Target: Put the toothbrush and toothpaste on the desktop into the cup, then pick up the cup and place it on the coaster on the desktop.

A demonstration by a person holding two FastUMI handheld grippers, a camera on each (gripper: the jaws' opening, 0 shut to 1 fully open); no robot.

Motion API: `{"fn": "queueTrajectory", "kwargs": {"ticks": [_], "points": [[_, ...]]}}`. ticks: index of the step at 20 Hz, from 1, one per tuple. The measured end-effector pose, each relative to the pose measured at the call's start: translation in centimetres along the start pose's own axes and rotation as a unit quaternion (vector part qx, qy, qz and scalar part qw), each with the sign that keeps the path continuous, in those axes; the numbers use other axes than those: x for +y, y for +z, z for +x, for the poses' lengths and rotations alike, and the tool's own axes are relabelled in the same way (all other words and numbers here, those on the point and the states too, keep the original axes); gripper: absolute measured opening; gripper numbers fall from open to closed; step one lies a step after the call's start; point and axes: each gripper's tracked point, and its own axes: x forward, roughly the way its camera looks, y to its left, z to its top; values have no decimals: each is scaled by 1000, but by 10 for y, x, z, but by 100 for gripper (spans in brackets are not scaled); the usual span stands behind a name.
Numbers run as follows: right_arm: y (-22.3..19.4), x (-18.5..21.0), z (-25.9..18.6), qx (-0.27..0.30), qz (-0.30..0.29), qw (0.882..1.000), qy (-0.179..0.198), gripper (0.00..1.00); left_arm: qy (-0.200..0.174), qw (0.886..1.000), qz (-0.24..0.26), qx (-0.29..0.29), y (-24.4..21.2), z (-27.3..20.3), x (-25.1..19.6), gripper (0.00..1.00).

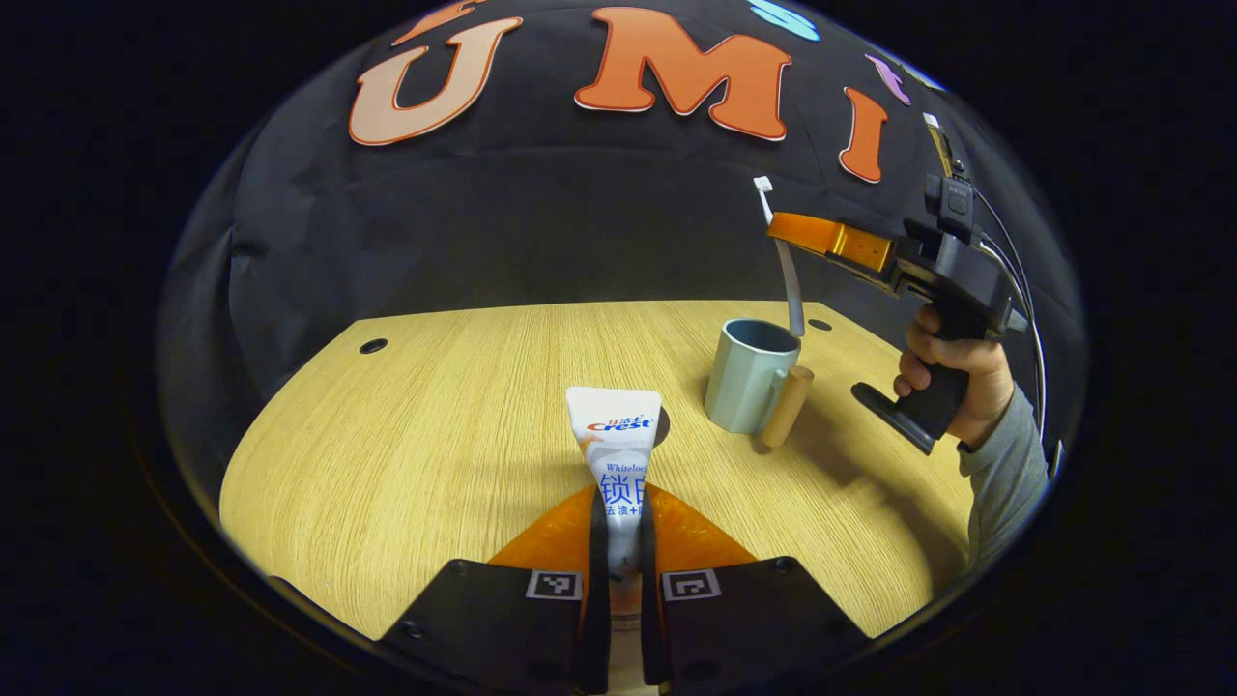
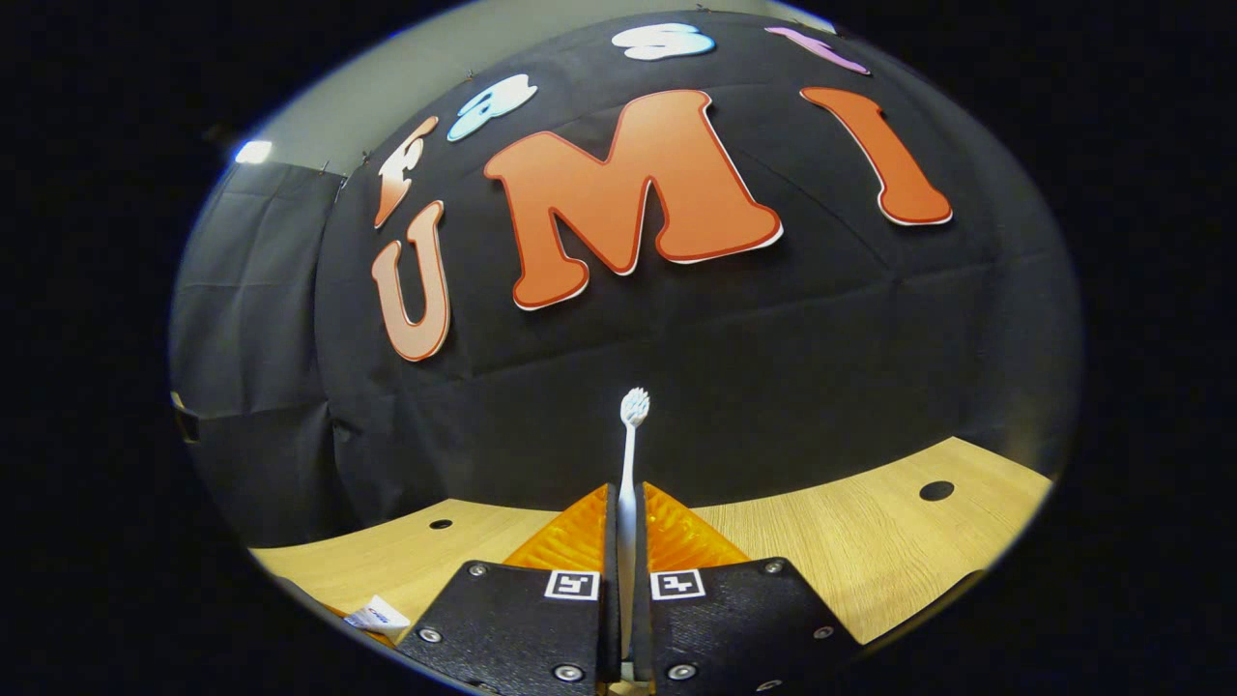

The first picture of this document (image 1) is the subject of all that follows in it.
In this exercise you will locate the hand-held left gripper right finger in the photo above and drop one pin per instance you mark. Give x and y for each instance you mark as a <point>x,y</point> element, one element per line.
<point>649,580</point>

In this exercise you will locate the white toothpaste tube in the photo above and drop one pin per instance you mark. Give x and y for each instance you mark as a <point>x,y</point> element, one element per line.
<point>614,435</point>

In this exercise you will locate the white toothbrush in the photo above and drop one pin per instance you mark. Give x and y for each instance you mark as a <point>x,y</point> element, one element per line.
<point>791,280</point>

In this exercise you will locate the dark brown round coaster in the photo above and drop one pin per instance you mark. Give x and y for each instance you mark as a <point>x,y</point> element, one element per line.
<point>662,427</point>

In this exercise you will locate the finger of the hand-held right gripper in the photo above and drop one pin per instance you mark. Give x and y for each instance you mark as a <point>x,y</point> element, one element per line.
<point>821,237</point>

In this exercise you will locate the black backdrop cloth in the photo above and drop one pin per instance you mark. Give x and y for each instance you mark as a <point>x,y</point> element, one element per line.
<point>532,222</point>

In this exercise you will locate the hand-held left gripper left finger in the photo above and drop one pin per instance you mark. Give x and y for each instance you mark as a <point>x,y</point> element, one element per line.
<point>599,580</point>

